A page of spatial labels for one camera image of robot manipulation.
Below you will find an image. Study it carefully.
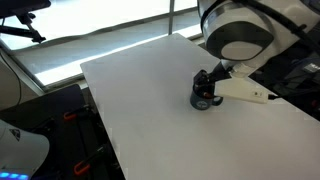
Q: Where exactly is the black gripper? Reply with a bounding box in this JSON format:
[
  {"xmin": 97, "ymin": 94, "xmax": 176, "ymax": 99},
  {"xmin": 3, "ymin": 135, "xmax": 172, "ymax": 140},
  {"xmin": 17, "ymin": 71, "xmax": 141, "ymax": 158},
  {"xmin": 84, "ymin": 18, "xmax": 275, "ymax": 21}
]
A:
[{"xmin": 193, "ymin": 61, "xmax": 235, "ymax": 100}]

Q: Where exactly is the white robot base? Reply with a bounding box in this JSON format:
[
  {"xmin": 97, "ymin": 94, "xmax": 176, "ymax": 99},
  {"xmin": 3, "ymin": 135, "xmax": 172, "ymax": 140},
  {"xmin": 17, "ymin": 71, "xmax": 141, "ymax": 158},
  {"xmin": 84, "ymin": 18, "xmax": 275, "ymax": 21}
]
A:
[{"xmin": 0, "ymin": 118, "xmax": 51, "ymax": 180}]

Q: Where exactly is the dark blue mug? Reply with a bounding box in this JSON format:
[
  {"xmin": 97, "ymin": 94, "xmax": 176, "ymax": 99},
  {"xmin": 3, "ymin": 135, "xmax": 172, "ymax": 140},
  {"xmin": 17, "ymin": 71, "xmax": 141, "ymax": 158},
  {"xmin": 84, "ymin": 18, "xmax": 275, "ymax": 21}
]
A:
[{"xmin": 189, "ymin": 83, "xmax": 224, "ymax": 112}]

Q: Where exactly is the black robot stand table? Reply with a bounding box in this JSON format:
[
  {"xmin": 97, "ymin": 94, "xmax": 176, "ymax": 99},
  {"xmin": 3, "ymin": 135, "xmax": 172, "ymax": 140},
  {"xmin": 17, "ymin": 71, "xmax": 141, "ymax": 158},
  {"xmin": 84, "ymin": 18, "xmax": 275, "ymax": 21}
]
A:
[{"xmin": 0, "ymin": 83, "xmax": 128, "ymax": 180}]

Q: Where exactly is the grey window frame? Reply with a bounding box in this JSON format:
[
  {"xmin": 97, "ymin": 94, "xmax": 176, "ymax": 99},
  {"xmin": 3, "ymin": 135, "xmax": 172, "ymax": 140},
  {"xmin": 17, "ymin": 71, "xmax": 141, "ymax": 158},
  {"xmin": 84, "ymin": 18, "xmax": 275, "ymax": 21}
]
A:
[{"xmin": 0, "ymin": 0, "xmax": 204, "ymax": 91}]

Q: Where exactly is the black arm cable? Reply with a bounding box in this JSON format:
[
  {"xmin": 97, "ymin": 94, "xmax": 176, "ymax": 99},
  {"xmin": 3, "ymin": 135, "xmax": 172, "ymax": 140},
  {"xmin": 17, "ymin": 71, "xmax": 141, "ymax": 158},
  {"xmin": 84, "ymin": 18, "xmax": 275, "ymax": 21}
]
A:
[{"xmin": 233, "ymin": 0, "xmax": 320, "ymax": 54}]

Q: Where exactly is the black clamp with orange handle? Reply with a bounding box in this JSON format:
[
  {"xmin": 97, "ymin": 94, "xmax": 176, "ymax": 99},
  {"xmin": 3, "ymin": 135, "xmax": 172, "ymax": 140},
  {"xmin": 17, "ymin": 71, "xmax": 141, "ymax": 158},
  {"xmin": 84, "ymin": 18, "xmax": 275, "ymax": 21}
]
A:
[
  {"xmin": 73, "ymin": 144, "xmax": 112, "ymax": 177},
  {"xmin": 63, "ymin": 104, "xmax": 93, "ymax": 122}
]

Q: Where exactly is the black camera tripod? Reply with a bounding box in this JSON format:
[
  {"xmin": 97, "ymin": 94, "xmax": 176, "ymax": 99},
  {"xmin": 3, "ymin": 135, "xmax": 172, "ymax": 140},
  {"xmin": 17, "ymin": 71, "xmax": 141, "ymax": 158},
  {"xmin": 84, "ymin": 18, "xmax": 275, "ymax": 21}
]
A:
[{"xmin": 0, "ymin": 0, "xmax": 53, "ymax": 44}]

